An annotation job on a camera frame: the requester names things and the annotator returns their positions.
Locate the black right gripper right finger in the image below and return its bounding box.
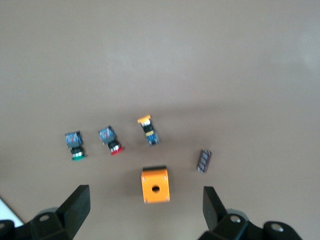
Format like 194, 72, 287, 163
198, 186, 303, 240

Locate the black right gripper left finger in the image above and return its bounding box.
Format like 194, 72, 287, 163
0, 184, 91, 240

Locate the small dark rectangular block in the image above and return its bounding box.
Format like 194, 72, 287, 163
196, 148, 213, 174

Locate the yellow push button switch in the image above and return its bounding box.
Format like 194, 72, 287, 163
136, 113, 161, 147

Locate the red push button switch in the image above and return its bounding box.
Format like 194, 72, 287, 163
97, 125, 125, 156

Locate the orange button enclosure box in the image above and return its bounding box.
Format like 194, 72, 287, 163
141, 164, 171, 205

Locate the green push button switch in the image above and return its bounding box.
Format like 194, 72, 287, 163
64, 130, 88, 161

